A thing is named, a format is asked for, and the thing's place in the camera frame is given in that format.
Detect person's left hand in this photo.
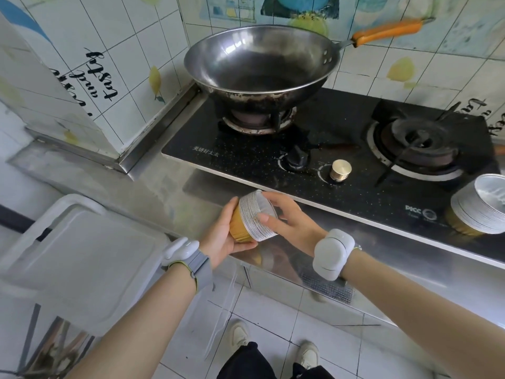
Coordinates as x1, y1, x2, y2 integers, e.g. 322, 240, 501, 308
199, 196, 259, 270

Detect white box lid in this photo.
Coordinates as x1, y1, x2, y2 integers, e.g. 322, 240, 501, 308
0, 193, 170, 338

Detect steel wok with orange handle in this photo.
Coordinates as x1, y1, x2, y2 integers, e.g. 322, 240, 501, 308
183, 17, 435, 111

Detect white right wrist tracker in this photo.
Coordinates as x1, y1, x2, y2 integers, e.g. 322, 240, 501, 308
312, 228, 362, 282

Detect black stove knob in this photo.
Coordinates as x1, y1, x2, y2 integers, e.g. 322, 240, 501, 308
285, 145, 310, 172

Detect person's white shoe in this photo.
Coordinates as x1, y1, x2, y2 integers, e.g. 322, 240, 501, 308
228, 319, 251, 350
296, 341, 320, 370

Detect black glass gas stove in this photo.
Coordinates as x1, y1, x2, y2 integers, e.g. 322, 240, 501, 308
161, 87, 505, 269

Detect person's white right shoe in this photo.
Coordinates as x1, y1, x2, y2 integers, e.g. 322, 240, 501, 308
296, 341, 320, 370

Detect white left wrist tracker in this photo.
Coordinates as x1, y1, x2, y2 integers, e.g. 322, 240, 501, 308
161, 237, 214, 293

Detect person's white left shoe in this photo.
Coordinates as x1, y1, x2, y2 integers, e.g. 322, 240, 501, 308
228, 319, 251, 350

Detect clear plastic storage box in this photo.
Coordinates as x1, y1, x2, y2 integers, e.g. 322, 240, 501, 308
203, 266, 247, 362

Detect grey metal folding rack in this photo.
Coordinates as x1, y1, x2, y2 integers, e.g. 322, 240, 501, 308
17, 303, 95, 379

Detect brass stove knob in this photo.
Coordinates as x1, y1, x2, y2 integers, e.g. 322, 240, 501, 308
329, 159, 353, 183

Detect uncovered black stove burner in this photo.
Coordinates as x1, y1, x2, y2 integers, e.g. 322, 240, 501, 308
366, 101, 474, 186

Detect stove burner under wok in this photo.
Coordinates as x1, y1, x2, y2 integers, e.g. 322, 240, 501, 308
219, 106, 297, 135

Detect person's black trousers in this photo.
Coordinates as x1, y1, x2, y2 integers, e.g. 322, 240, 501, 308
216, 342, 336, 379

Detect white wrist tracker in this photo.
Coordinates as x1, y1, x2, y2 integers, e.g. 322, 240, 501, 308
312, 228, 362, 282
161, 237, 214, 293

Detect person's right hand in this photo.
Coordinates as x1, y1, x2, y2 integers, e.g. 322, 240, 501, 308
257, 192, 329, 257

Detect person's left forearm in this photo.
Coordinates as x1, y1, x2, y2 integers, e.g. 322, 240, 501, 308
69, 264, 198, 379

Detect person's right forearm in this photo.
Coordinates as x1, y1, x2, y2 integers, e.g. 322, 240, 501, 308
341, 250, 505, 379

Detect stack of foil cups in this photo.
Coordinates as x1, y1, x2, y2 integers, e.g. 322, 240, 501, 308
445, 173, 505, 237

